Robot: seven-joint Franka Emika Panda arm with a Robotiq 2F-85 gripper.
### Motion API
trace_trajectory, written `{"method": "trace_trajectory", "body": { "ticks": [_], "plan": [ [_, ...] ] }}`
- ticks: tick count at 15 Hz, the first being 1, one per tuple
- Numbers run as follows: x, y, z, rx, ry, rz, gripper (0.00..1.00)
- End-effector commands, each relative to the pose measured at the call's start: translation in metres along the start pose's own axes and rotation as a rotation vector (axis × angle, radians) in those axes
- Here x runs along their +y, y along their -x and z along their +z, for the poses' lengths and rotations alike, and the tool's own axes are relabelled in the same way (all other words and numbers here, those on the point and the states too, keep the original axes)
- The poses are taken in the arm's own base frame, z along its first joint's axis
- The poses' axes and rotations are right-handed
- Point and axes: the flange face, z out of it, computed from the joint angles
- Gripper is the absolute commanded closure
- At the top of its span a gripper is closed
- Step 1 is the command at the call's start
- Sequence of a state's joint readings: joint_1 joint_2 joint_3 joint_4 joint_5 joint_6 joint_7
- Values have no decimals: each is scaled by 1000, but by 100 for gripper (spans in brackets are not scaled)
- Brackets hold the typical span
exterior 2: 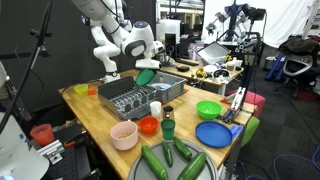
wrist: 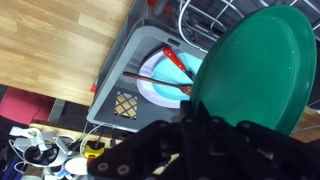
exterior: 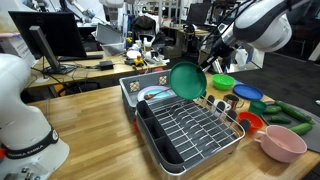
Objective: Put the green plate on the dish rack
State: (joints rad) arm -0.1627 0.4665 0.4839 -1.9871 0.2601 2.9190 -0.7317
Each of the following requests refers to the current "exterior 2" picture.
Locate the dark green plate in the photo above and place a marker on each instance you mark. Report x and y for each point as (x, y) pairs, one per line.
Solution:
(145, 77)

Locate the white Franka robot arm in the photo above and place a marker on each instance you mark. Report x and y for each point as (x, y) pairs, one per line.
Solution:
(106, 53)

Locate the light blue plate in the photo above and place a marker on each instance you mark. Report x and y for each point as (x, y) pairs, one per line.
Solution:
(160, 86)

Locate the grey dish rack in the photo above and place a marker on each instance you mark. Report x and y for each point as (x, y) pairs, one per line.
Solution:
(133, 107)

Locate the grey plastic tub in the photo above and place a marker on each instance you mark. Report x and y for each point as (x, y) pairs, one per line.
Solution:
(173, 92)

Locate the white mug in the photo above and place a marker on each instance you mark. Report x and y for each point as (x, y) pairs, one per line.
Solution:
(155, 110)

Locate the wooden desk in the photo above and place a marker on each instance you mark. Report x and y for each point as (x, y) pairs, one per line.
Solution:
(176, 71)

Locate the metal cup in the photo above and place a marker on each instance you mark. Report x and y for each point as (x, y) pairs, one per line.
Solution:
(169, 114)

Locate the black power adapter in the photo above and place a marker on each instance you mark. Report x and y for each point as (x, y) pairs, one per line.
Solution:
(183, 69)

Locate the red bowl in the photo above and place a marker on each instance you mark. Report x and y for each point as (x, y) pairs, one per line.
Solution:
(148, 126)

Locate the black keyboard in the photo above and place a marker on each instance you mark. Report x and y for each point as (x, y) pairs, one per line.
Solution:
(187, 62)

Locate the dark green cup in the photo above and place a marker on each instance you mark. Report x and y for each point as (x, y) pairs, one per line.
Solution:
(168, 130)

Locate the yellow duck toy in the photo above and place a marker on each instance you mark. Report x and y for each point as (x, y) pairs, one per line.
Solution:
(200, 73)

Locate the black computer monitor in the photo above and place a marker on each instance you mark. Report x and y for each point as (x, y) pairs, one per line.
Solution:
(170, 41)

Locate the bright green bowl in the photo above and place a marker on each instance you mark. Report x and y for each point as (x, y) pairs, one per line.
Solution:
(209, 111)

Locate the white bowl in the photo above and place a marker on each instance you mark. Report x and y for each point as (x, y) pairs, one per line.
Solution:
(210, 69)

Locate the medium green cucumber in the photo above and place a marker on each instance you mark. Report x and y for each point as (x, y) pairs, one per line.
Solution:
(182, 148)

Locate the small thin green cucumber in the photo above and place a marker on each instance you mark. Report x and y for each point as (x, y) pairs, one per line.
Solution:
(168, 154)

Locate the clear plastic bin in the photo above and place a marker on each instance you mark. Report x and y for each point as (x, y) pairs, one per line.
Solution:
(213, 52)

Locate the small orange container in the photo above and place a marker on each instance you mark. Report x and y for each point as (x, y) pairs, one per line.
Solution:
(92, 91)

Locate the large green cucumber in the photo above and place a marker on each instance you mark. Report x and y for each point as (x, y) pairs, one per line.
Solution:
(192, 166)
(154, 163)

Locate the grey round tray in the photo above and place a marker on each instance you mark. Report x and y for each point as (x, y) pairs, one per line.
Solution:
(176, 165)

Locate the black table clamp stand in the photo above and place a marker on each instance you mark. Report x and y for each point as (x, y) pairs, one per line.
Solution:
(247, 73)

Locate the pink stool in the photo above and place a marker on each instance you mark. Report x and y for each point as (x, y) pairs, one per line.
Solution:
(255, 100)

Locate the green stool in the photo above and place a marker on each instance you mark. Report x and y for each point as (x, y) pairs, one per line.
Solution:
(250, 130)

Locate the red plastic cup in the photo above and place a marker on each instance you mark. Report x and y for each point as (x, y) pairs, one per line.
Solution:
(42, 135)

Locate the black office chair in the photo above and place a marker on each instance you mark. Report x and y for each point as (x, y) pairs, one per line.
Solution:
(298, 63)

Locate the white rounded machine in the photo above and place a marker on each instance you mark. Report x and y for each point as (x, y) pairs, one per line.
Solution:
(18, 153)

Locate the camera tripod rig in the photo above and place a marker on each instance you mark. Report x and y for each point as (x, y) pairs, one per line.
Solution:
(235, 20)

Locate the aluminium bracket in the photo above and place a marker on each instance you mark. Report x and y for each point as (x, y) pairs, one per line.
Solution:
(51, 151)

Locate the black camera on stand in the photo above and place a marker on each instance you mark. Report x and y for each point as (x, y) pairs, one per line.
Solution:
(40, 33)

